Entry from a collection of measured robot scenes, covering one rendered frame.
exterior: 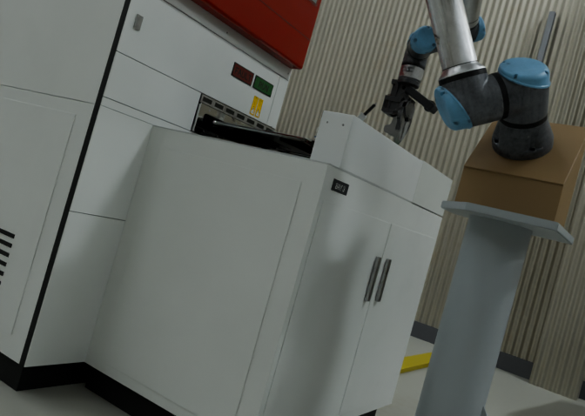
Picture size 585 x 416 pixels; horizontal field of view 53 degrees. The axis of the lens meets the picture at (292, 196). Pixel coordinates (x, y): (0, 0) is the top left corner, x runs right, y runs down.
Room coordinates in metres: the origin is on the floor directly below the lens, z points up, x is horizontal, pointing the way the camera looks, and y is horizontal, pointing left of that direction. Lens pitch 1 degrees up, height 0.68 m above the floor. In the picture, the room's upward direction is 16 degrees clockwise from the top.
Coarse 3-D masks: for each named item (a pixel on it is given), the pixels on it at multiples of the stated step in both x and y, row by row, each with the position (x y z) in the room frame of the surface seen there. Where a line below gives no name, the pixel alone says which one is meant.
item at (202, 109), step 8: (200, 104) 1.89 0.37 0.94; (200, 112) 1.89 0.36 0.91; (208, 112) 1.92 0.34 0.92; (216, 112) 1.95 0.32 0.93; (200, 120) 1.90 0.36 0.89; (224, 120) 2.00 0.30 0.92; (232, 120) 2.03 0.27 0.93; (192, 128) 1.89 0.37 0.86; (200, 128) 1.91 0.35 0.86; (208, 136) 1.95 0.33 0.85; (216, 136) 1.98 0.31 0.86; (224, 136) 2.01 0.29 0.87
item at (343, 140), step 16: (336, 112) 1.50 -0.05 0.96; (320, 128) 1.52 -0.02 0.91; (336, 128) 1.49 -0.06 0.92; (352, 128) 1.48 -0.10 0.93; (368, 128) 1.55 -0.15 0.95; (320, 144) 1.51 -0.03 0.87; (336, 144) 1.48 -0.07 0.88; (352, 144) 1.50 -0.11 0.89; (368, 144) 1.57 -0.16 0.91; (384, 144) 1.65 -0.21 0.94; (320, 160) 1.50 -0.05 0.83; (336, 160) 1.48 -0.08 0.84; (352, 160) 1.52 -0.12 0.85; (368, 160) 1.60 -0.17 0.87; (384, 160) 1.68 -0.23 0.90; (400, 160) 1.78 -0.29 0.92; (416, 160) 1.88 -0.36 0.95; (368, 176) 1.62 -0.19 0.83; (384, 176) 1.70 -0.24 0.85; (400, 176) 1.80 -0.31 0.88; (416, 176) 1.91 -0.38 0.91; (400, 192) 1.83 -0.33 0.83
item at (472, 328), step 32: (480, 224) 1.48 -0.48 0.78; (512, 224) 1.44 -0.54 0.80; (544, 224) 1.32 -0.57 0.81; (480, 256) 1.46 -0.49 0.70; (512, 256) 1.45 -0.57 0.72; (480, 288) 1.45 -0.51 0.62; (512, 288) 1.46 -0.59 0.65; (448, 320) 1.49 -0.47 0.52; (480, 320) 1.44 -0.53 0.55; (448, 352) 1.47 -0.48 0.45; (480, 352) 1.44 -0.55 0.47; (448, 384) 1.46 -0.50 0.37; (480, 384) 1.45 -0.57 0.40
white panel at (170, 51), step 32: (128, 0) 1.59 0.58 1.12; (160, 0) 1.67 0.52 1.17; (128, 32) 1.60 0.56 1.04; (160, 32) 1.69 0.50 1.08; (192, 32) 1.80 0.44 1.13; (224, 32) 1.91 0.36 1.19; (128, 64) 1.63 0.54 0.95; (160, 64) 1.72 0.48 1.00; (192, 64) 1.83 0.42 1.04; (224, 64) 1.95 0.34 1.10; (256, 64) 2.09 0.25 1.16; (128, 96) 1.65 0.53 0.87; (160, 96) 1.75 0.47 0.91; (192, 96) 1.86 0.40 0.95; (224, 96) 1.98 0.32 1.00; (256, 96) 2.13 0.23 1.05
